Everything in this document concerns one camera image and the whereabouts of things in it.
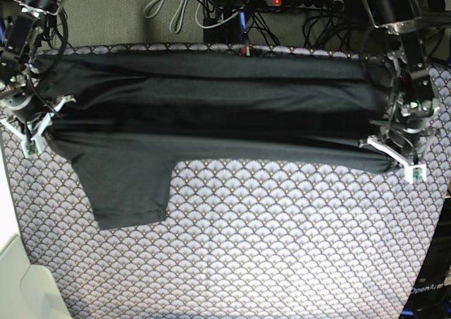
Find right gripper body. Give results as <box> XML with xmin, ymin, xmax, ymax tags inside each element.
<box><xmin>1</xmin><ymin>93</ymin><xmax>61</xmax><ymax>156</ymax></box>

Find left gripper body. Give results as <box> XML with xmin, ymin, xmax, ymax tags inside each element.
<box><xmin>368</xmin><ymin>100</ymin><xmax>440</xmax><ymax>184</ymax></box>

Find dark grey T-shirt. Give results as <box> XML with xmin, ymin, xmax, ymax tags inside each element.
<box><xmin>37</xmin><ymin>51</ymin><xmax>391</xmax><ymax>230</ymax></box>

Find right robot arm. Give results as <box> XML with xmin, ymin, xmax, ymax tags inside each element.
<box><xmin>1</xmin><ymin>0</ymin><xmax>75</xmax><ymax>158</ymax></box>

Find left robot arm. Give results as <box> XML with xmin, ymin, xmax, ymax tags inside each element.
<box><xmin>359</xmin><ymin>0</ymin><xmax>440</xmax><ymax>184</ymax></box>

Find red and black clamp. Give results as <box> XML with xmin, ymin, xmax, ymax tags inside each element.
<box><xmin>242</xmin><ymin>44</ymin><xmax>252</xmax><ymax>57</ymax></box>

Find fan-patterned table cloth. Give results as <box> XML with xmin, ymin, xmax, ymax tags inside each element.
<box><xmin>2</xmin><ymin>44</ymin><xmax>450</xmax><ymax>318</ymax></box>

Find black OpenArm stand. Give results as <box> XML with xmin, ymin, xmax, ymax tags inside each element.
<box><xmin>400</xmin><ymin>192</ymin><xmax>450</xmax><ymax>318</ymax></box>

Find black power strip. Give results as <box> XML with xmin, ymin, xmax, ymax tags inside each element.
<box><xmin>265</xmin><ymin>0</ymin><xmax>345</xmax><ymax>11</ymax></box>

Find white plastic bin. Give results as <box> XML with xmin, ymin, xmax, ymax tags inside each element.
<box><xmin>1</xmin><ymin>151</ymin><xmax>71</xmax><ymax>318</ymax></box>

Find grey looped cable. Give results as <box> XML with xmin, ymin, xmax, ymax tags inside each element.
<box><xmin>142</xmin><ymin>0</ymin><xmax>191</xmax><ymax>35</ymax></box>

